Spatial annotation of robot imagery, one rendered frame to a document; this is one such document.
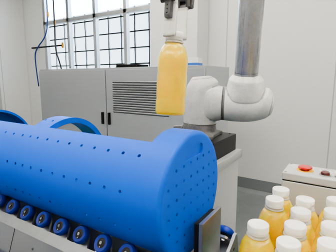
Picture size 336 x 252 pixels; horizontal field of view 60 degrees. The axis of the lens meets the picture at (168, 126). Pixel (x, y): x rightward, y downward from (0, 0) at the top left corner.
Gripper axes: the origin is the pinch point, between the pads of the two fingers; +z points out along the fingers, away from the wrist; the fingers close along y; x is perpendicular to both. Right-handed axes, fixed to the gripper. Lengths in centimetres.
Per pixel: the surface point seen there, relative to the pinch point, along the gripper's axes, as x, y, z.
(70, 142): -22.0, 9.6, 28.5
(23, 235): -42, 10, 58
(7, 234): -49, 10, 60
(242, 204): -58, -246, 127
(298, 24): -25, -276, -66
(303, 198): 27.0, -15.2, 37.3
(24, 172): -35, 13, 38
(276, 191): 20.8, -16.8, 37.4
